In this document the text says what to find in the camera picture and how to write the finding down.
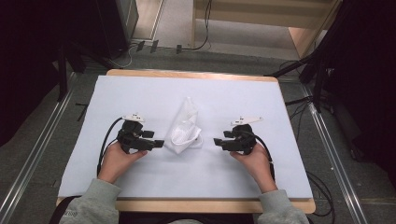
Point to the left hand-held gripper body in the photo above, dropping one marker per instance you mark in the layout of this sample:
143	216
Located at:
130	137

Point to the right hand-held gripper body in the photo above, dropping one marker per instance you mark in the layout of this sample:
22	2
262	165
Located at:
244	140

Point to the white mesh laundry bag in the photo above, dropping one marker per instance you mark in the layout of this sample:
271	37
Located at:
183	130

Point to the person's right hand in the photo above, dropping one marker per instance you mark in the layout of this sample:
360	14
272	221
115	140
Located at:
257	165

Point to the person's left hand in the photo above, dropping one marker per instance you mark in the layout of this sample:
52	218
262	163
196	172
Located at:
116	161

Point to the white table mat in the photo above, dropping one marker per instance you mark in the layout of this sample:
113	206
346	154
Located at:
124	93

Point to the wooden table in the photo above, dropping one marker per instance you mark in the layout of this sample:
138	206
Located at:
186	206

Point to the black metal stand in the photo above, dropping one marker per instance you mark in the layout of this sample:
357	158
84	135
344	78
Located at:
62	77
317	84

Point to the light wooden shelf unit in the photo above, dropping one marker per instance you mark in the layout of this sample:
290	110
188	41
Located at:
299	40

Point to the dark cabinet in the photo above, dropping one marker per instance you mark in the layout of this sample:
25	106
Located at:
112	25

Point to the dark curtain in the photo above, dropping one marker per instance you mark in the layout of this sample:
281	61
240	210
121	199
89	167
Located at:
25	62
367	77

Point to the metal floor rail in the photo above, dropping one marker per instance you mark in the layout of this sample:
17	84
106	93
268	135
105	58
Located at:
336	168
31	168

